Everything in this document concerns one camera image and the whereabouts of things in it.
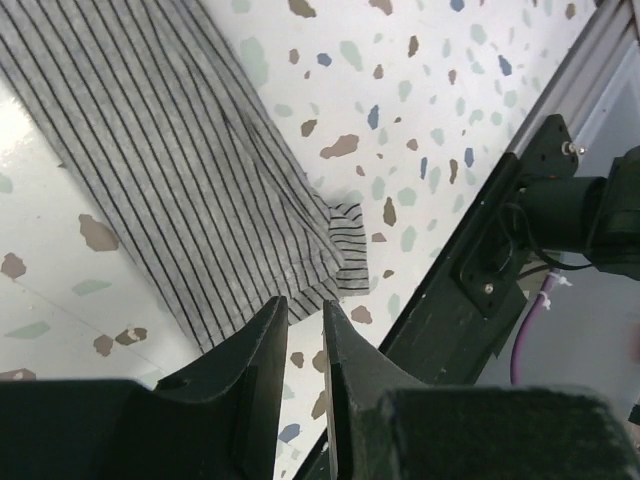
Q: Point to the aluminium frame rail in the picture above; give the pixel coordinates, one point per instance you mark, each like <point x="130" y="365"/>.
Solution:
<point x="596" y="87"/>

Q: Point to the grey striped underwear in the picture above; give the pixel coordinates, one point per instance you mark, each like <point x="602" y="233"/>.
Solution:
<point x="151" y="112"/>

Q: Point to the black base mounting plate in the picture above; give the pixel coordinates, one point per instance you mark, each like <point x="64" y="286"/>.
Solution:
<point x="470" y="298"/>

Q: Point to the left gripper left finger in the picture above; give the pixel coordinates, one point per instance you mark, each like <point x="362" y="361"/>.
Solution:
<point x="216" y="418"/>

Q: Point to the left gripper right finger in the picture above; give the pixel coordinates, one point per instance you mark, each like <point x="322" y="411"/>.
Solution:
<point x="383" y="423"/>

